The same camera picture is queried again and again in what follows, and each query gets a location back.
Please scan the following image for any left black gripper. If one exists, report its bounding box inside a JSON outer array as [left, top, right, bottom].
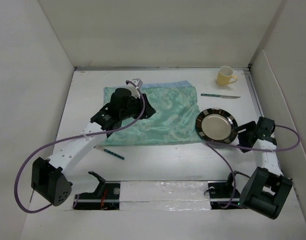
[[120, 94, 155, 121]]

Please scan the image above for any dark rimmed cream plate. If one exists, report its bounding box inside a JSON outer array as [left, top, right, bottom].
[[195, 108, 238, 144]]

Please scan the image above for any green patterned cloth napkin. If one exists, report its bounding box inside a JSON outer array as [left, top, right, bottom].
[[102, 81, 201, 146]]

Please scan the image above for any yellow cup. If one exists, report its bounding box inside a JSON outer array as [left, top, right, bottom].
[[216, 66, 238, 87]]

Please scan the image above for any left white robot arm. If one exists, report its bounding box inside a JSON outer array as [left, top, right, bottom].
[[31, 87, 156, 207]]

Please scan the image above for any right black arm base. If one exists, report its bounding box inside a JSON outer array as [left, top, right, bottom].
[[204, 173, 244, 210]]

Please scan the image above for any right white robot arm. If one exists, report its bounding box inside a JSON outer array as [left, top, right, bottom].
[[224, 117, 293, 220]]

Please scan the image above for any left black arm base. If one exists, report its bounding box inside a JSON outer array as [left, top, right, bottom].
[[72, 171, 121, 211]]

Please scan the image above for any silver table knife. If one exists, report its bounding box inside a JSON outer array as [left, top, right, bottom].
[[200, 93, 240, 99]]

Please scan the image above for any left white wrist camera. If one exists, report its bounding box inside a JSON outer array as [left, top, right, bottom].
[[125, 78, 143, 98]]

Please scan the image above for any fork with teal handle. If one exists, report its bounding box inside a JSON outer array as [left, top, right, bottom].
[[94, 145, 125, 160]]

